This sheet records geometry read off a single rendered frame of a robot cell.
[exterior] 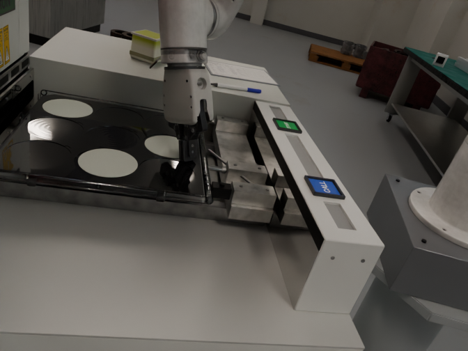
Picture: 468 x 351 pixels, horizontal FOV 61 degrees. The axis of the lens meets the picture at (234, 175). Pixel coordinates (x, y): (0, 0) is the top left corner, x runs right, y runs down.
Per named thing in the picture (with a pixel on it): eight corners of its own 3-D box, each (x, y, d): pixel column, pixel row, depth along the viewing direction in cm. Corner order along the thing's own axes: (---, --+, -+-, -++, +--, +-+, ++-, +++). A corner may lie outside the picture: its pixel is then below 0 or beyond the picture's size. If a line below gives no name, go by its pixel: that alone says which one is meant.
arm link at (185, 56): (218, 49, 72) (219, 66, 73) (188, 51, 78) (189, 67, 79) (180, 47, 66) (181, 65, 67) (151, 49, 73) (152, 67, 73)
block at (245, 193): (230, 203, 72) (234, 189, 70) (228, 193, 74) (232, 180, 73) (272, 208, 73) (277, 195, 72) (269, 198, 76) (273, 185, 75)
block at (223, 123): (215, 129, 99) (217, 118, 98) (214, 125, 102) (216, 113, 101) (246, 135, 101) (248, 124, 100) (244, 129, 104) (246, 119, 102)
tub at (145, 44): (127, 57, 106) (130, 30, 103) (142, 53, 113) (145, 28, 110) (152, 65, 105) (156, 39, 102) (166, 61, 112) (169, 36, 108)
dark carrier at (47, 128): (-19, 170, 61) (-19, 166, 61) (44, 95, 90) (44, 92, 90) (203, 198, 68) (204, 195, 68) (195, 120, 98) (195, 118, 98)
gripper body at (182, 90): (218, 60, 72) (219, 123, 75) (184, 63, 79) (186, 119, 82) (184, 60, 67) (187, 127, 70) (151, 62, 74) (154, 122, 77)
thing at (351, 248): (294, 311, 61) (325, 239, 54) (242, 149, 108) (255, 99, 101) (349, 315, 63) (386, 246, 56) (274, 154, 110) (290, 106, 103)
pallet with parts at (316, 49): (373, 69, 770) (381, 49, 752) (384, 81, 688) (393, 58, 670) (306, 51, 770) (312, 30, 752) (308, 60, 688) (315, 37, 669)
